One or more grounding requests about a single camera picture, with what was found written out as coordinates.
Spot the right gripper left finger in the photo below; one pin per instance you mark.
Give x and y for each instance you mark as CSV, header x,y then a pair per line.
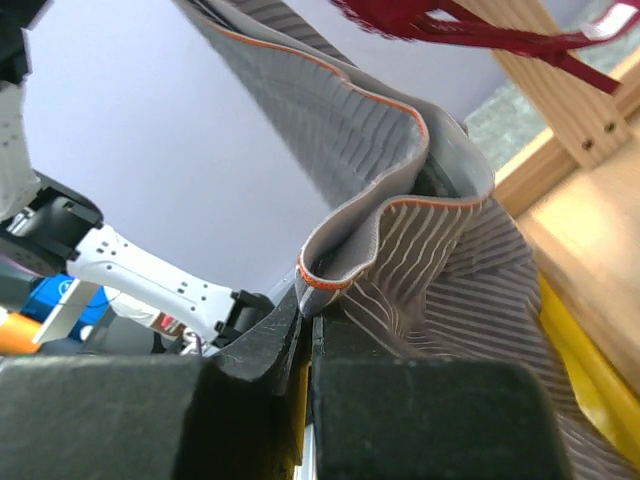
x,y
238,414

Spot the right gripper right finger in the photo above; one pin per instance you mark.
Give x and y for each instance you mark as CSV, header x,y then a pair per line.
x,y
376,416

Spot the grey striped underwear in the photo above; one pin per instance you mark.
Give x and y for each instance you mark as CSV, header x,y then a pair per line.
x,y
415,250

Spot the red underwear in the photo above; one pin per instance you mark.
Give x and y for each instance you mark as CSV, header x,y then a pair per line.
x,y
446,22

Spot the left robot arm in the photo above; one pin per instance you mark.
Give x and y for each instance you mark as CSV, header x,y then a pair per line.
x,y
48,229

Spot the blue box with label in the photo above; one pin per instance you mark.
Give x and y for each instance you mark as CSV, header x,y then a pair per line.
x,y
65,308

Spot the orange object at edge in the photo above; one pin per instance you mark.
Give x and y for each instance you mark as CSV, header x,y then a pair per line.
x,y
17,334

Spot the yellow plastic tray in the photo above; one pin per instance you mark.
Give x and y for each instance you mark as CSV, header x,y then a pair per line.
x,y
590,360

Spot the wooden hanging rack stand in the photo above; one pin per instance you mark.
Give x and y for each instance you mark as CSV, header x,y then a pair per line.
x,y
574,191

